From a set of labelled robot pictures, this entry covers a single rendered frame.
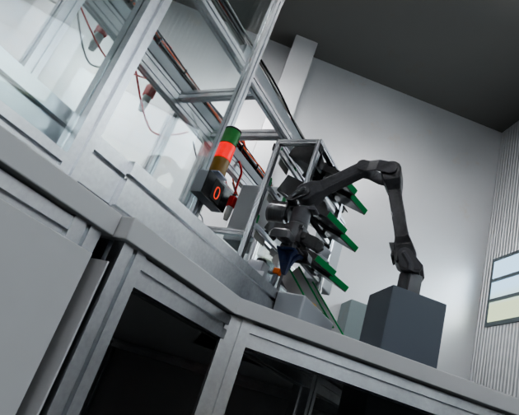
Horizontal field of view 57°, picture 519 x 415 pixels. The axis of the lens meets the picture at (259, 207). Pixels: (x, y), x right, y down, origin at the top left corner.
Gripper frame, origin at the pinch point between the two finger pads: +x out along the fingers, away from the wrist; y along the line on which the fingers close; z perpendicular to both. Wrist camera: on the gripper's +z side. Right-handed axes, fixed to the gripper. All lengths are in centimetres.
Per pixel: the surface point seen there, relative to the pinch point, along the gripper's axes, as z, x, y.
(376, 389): 38, 30, -27
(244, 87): -21, -48, -20
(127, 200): 10, 19, -70
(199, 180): -19.3, -10.9, -25.0
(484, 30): -8, -410, 300
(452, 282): -27, -175, 467
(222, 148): -19.2, -23.9, -21.5
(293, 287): -6.5, 0.1, 21.5
